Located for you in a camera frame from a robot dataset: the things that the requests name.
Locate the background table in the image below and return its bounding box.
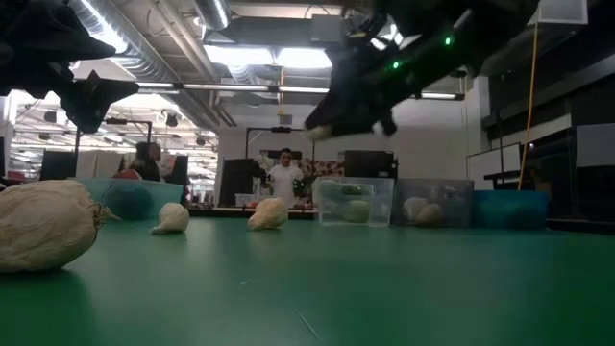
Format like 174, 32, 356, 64
186, 205, 318, 221

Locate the floral cloth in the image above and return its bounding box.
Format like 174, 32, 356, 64
300, 160, 346, 178

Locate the green table mat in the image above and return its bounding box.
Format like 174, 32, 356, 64
0, 215, 615, 346

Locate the white wall sign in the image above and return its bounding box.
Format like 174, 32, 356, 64
575, 122, 615, 168

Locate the teal plastic basket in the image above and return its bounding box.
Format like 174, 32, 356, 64
79, 176, 186, 222

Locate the small garlic bulb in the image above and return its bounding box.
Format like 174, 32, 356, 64
150, 201, 191, 236

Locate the silver ribbed air duct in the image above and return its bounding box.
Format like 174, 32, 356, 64
71, 0, 222, 131

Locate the whiteboard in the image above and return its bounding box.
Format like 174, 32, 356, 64
466, 142, 524, 191

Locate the long ceiling light fixture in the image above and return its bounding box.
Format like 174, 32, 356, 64
136, 79, 466, 102

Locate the long green cucumber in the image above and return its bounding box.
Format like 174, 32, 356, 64
320, 180, 365, 203

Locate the yellow pole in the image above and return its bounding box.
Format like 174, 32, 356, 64
517, 21, 538, 191

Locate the clear plastic basket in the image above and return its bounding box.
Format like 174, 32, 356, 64
314, 175, 397, 228

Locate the black upright panel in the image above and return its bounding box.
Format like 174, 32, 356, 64
218, 158, 255, 208

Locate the blue plastic basket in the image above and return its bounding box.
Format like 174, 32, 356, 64
473, 189, 552, 231

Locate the black monitor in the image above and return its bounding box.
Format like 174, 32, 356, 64
343, 149, 398, 180
39, 150, 78, 182

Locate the black gantry frame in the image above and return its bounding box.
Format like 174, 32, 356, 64
103, 117, 154, 162
245, 126, 317, 167

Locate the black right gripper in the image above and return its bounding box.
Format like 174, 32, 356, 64
303, 28, 419, 138

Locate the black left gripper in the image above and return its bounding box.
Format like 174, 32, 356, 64
0, 0, 140, 135

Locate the grey translucent plastic basket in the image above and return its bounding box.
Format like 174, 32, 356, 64
391, 178, 476, 229

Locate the person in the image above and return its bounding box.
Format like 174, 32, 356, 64
265, 147, 307, 209
119, 140, 163, 183

